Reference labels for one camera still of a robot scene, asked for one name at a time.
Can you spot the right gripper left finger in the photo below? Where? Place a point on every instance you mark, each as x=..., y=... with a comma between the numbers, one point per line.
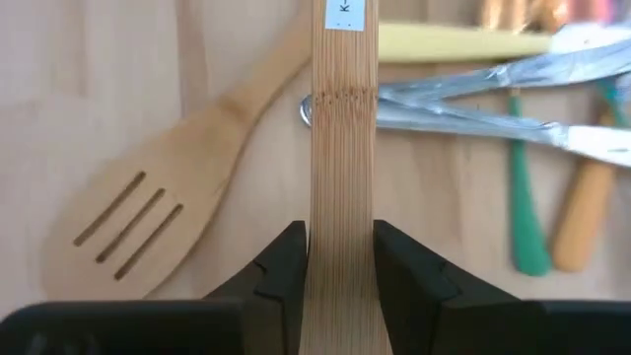
x=276, y=305

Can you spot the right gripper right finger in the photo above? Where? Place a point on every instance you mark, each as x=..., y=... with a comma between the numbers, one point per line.
x=419, y=305

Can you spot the labelled wooden slotted spatula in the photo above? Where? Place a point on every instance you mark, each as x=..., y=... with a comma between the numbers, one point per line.
x=342, y=172

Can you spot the plain wooden slotted spatula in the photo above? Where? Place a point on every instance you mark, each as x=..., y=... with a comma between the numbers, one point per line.
x=172, y=187

